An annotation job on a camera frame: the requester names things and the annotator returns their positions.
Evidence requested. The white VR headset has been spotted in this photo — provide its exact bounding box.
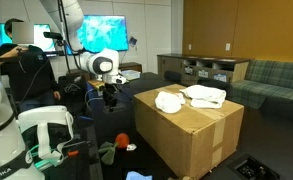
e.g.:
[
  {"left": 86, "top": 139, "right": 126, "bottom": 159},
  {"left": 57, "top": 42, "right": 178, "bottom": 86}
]
[{"left": 18, "top": 105, "right": 74, "bottom": 164}]

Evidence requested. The wall monitor screen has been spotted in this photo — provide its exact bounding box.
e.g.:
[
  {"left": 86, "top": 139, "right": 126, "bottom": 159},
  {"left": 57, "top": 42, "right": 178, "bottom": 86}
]
[{"left": 67, "top": 15, "right": 128, "bottom": 53}]

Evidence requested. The white red cloth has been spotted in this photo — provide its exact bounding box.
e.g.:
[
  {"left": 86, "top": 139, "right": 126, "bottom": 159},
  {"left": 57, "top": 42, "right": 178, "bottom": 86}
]
[{"left": 155, "top": 91, "right": 186, "bottom": 114}]

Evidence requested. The black floor box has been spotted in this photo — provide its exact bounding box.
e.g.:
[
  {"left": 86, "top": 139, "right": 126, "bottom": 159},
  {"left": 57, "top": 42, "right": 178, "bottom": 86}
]
[{"left": 227, "top": 154, "right": 281, "bottom": 180}]

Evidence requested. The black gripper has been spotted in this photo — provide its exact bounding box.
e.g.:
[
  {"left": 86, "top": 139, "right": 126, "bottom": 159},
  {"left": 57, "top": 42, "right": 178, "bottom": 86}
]
[{"left": 103, "top": 84, "right": 117, "bottom": 107}]

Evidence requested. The white cloth towel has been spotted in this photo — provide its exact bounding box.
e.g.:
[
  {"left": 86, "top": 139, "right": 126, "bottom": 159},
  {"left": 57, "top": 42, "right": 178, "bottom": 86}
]
[{"left": 181, "top": 85, "right": 227, "bottom": 109}]

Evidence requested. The seated person in black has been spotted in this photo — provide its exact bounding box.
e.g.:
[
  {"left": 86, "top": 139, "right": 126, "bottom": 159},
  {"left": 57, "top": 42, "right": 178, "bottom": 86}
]
[{"left": 0, "top": 18, "right": 62, "bottom": 111}]

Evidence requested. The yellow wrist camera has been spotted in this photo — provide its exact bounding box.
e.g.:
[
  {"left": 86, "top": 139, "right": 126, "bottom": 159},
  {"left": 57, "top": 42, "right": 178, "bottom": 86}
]
[{"left": 88, "top": 80, "right": 105, "bottom": 91}]

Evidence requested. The wooden sideboard cabinet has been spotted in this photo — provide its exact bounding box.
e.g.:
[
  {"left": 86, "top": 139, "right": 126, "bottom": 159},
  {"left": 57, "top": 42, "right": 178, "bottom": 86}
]
[{"left": 157, "top": 53, "right": 250, "bottom": 85}]

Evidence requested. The red orange plush ball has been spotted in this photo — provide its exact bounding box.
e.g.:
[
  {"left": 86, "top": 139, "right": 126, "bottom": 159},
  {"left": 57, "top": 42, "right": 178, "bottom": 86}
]
[{"left": 115, "top": 133, "right": 130, "bottom": 149}]

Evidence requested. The green plaid sofa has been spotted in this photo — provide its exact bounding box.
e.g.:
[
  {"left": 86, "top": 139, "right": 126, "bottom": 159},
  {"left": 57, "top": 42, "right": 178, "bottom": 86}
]
[{"left": 230, "top": 59, "right": 293, "bottom": 111}]

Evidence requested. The green plush leaf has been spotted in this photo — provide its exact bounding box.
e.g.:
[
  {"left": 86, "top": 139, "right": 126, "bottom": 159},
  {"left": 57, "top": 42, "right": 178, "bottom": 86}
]
[{"left": 98, "top": 142, "right": 116, "bottom": 165}]

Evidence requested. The large cardboard box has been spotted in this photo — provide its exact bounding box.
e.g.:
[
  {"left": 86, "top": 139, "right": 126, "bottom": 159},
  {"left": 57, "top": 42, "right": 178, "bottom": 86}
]
[{"left": 134, "top": 84, "right": 244, "bottom": 180}]

